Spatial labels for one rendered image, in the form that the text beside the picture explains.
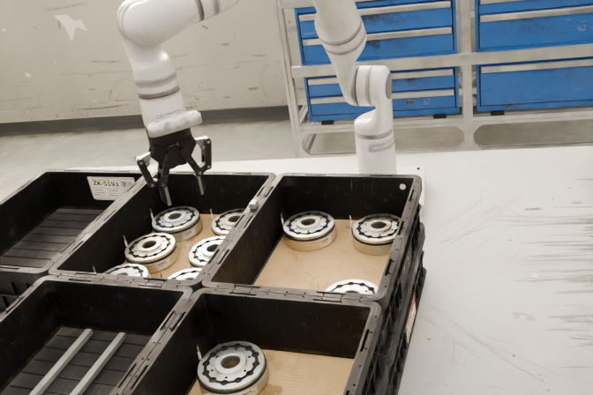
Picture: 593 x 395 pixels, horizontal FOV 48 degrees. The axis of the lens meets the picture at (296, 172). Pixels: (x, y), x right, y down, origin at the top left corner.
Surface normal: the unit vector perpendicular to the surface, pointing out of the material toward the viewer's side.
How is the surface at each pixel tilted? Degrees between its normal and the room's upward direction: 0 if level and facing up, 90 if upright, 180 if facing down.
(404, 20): 90
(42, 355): 0
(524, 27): 90
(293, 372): 0
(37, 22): 90
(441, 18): 90
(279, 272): 0
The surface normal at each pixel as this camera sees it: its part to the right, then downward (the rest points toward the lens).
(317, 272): -0.14, -0.89
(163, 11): 0.63, 0.02
